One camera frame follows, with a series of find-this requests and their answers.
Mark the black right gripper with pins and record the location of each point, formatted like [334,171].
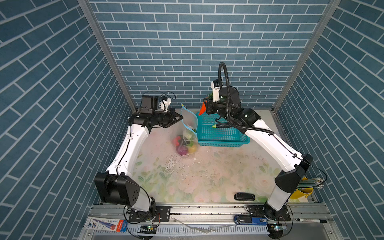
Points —
[209,105]

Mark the blue black device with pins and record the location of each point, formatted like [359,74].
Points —
[250,220]

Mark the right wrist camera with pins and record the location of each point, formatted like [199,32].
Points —
[221,94]

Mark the clear zip top bag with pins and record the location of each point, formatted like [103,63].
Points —
[189,123]

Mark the orange carrot toy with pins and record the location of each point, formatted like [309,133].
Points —
[203,109]

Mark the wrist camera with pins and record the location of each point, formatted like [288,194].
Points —
[221,94]
[154,104]

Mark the purple onion toy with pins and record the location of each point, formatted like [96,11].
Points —
[182,150]

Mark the yellow pencil cup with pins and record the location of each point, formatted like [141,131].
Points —
[303,190]

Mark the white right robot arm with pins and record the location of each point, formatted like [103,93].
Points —
[294,165]

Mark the yellow potato toy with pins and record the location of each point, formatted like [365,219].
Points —
[192,149]

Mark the teal plastic basket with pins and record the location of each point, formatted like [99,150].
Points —
[218,137]

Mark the black stapler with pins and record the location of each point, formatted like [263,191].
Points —
[244,197]

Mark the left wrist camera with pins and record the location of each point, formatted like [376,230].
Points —
[154,104]

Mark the dark eggplant toy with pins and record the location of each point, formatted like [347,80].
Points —
[222,125]

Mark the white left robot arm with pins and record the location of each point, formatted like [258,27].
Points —
[115,185]

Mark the bundle of pencils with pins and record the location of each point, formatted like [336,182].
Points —
[315,183]

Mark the aluminium rail base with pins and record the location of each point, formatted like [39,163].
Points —
[198,221]

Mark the black marker pen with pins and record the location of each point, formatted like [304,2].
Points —
[304,220]

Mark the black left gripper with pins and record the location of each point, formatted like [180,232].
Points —
[171,113]

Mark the red blue printed box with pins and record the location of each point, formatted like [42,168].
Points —
[112,225]

